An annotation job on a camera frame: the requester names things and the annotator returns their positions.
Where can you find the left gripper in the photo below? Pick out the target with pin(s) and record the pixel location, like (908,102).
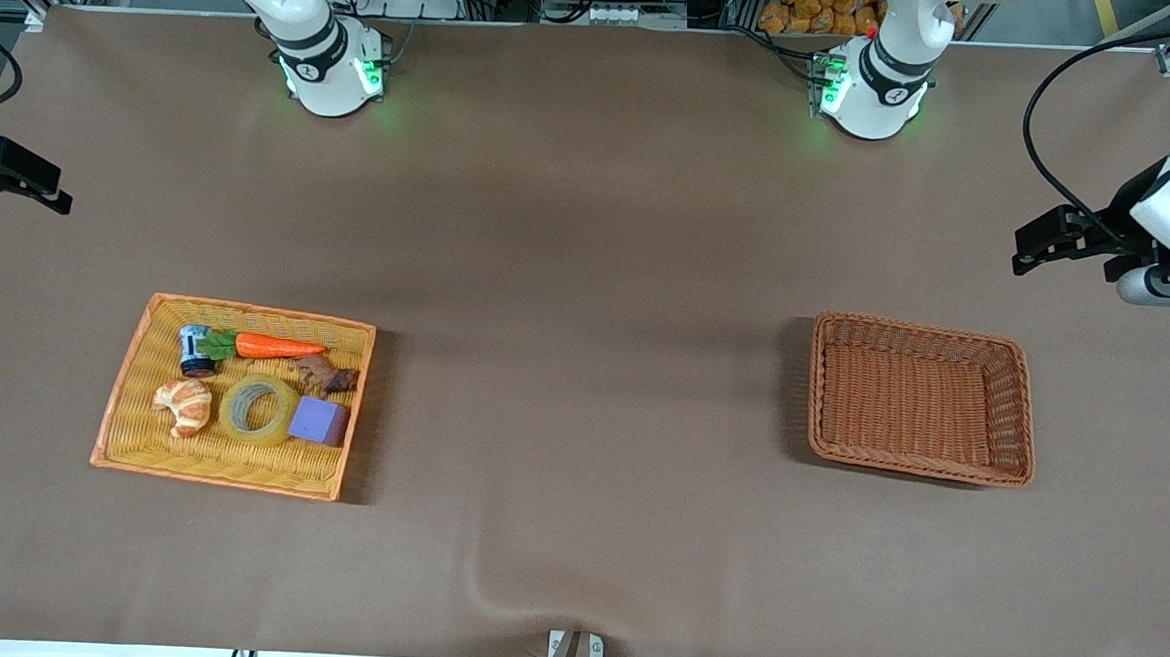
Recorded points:
(1124,218)

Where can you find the yellow clear tape roll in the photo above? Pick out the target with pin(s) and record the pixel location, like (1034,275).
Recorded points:
(232,420)

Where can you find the small blue labelled can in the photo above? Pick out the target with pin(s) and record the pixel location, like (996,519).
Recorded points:
(193,348)

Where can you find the brown wicker basket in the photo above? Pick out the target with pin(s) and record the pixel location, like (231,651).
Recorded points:
(901,405)

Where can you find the toy croissant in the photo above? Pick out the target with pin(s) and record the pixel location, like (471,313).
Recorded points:
(186,403)

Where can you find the orange toy carrot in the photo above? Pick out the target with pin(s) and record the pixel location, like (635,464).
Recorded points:
(274,346)

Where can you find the yellow wicker basket orange rim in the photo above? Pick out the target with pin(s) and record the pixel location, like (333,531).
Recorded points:
(237,463)

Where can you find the brown toy lion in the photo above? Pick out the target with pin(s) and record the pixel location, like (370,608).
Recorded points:
(324,375)

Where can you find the bag of orange buns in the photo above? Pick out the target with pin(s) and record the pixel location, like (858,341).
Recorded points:
(817,8)

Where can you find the purple foam cube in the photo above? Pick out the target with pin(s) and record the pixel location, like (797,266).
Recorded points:
(318,421)

